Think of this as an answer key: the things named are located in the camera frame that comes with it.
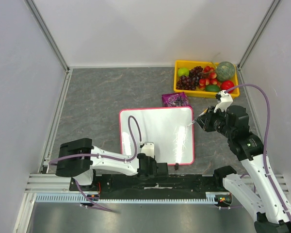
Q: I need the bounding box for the orange capped marker pen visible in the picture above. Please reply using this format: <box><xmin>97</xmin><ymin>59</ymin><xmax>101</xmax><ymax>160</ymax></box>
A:
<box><xmin>187</xmin><ymin>108</ymin><xmax>208</xmax><ymax>127</ymax></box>

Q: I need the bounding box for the pink framed whiteboard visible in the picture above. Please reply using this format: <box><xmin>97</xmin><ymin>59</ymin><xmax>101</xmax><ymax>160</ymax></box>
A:
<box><xmin>119</xmin><ymin>106</ymin><xmax>194</xmax><ymax>166</ymax></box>

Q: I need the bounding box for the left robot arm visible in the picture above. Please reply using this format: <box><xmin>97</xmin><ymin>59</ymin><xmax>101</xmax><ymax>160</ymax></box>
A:
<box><xmin>49</xmin><ymin>138</ymin><xmax>168</xmax><ymax>191</ymax></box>

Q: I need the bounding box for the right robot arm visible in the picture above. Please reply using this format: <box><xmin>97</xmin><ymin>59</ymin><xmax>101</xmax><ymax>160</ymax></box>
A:
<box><xmin>195</xmin><ymin>105</ymin><xmax>291</xmax><ymax>233</ymax></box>

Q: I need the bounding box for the green mango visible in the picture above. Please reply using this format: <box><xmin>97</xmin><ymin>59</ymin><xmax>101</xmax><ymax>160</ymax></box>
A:
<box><xmin>205</xmin><ymin>84</ymin><xmax>221</xmax><ymax>93</ymax></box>

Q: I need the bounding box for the red apple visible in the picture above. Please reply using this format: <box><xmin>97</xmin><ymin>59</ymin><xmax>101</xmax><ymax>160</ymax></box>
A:
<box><xmin>220</xmin><ymin>80</ymin><xmax>235</xmax><ymax>90</ymax></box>

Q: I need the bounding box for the purple snack bag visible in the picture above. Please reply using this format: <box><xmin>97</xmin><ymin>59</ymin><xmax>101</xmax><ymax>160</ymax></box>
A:
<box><xmin>162</xmin><ymin>92</ymin><xmax>190</xmax><ymax>107</ymax></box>

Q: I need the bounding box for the red peach cluster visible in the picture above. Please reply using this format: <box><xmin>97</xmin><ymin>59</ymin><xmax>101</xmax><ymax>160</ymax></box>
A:
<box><xmin>198</xmin><ymin>66</ymin><xmax>221</xmax><ymax>90</ymax></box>

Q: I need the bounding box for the dark purple grape bunch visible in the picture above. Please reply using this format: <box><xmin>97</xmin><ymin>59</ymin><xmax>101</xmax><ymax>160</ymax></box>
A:
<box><xmin>176</xmin><ymin>66</ymin><xmax>203</xmax><ymax>91</ymax></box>

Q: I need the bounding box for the green netted melon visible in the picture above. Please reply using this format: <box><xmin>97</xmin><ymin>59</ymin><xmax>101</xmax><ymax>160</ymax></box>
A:
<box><xmin>215</xmin><ymin>61</ymin><xmax>236</xmax><ymax>82</ymax></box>

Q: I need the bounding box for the green apple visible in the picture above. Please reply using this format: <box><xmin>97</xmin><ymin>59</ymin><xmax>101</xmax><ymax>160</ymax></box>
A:
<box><xmin>178</xmin><ymin>67</ymin><xmax>190</xmax><ymax>77</ymax></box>

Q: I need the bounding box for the yellow plastic tray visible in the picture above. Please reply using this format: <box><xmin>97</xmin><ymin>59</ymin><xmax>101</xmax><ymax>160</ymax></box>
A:
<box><xmin>174</xmin><ymin>60</ymin><xmax>239</xmax><ymax>98</ymax></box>

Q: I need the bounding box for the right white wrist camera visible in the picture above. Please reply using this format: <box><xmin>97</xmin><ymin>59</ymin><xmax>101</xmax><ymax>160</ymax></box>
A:
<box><xmin>214</xmin><ymin>90</ymin><xmax>233</xmax><ymax>113</ymax></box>

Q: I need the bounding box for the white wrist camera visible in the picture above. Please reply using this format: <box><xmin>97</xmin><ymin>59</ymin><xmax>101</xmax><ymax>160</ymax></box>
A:
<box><xmin>214</xmin><ymin>90</ymin><xmax>233</xmax><ymax>113</ymax></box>
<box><xmin>140</xmin><ymin>142</ymin><xmax>155</xmax><ymax>159</ymax></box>

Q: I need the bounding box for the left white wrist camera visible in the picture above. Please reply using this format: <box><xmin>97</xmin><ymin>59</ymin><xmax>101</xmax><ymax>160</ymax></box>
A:
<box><xmin>140</xmin><ymin>142</ymin><xmax>155</xmax><ymax>159</ymax></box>

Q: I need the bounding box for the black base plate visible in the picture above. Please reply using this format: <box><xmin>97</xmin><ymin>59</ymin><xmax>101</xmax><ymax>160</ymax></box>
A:
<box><xmin>80</xmin><ymin>174</ymin><xmax>227</xmax><ymax>200</ymax></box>

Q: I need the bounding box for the light blue cable duct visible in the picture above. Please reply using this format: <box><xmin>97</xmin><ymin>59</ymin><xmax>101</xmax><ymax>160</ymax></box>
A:
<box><xmin>35</xmin><ymin>191</ymin><xmax>230</xmax><ymax>204</ymax></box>

